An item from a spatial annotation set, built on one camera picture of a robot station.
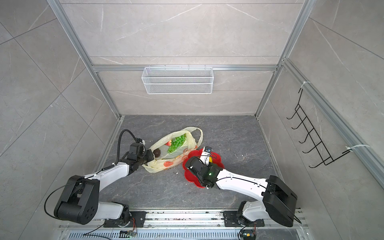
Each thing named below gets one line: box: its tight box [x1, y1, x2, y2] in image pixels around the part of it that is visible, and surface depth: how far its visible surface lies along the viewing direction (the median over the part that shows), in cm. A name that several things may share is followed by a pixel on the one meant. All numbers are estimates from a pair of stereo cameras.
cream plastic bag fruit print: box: [142, 127, 203, 173], surface depth 99 cm
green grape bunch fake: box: [167, 133, 187, 153], surface depth 102 cm
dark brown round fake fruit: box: [153, 148, 161, 158], surface depth 97 cm
